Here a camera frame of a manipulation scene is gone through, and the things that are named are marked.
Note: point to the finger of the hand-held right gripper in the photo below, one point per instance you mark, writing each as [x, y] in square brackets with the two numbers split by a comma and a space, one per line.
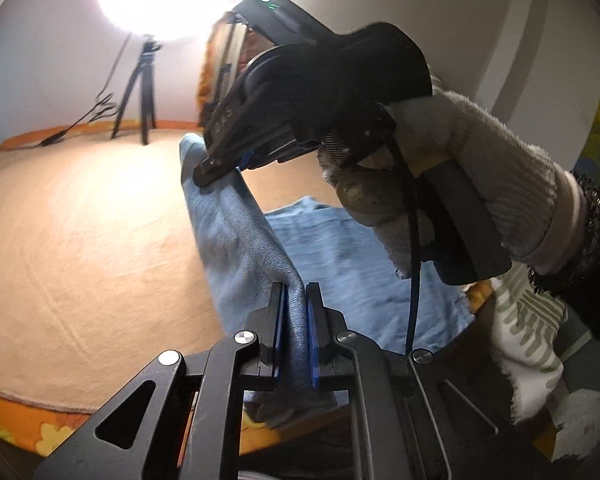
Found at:
[280, 152]
[225, 135]

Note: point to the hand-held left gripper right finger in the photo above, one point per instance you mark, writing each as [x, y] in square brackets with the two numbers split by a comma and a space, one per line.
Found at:
[312, 330]

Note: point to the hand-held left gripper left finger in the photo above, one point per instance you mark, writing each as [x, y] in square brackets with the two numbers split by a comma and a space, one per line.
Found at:
[277, 325]

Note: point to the blue cloth towel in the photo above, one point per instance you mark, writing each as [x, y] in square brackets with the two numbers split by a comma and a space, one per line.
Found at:
[230, 240]

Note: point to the person's right forearm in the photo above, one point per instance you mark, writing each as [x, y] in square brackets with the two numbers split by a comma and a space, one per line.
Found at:
[597, 245]

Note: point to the person's right hand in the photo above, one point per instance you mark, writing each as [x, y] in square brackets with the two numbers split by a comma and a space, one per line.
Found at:
[505, 180]

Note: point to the black tripod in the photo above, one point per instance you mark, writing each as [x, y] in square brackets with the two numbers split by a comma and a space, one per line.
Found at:
[140, 90]

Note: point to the white green printed pillow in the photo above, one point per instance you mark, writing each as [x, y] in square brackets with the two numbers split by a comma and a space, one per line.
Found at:
[530, 330]

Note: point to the orange floral bedsheet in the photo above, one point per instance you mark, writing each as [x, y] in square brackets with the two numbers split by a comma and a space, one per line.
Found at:
[10, 425]

